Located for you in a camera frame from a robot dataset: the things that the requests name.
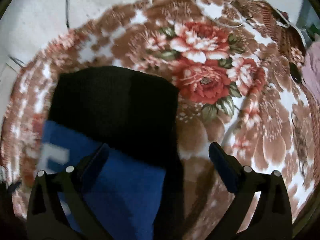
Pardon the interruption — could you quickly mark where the black cable on wall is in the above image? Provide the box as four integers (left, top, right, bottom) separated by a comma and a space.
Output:
62, 0, 70, 29

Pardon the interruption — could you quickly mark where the white cable on blanket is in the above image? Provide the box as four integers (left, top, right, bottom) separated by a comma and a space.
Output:
195, 0, 307, 48

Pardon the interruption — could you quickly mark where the pink cloth at edge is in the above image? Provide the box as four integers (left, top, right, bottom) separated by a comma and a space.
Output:
302, 41, 320, 102

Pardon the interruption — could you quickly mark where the brown floral blanket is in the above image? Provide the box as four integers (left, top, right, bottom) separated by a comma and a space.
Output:
1, 0, 319, 239

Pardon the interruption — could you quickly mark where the blue and black sweatshirt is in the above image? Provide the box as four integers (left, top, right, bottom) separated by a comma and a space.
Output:
39, 66, 184, 239

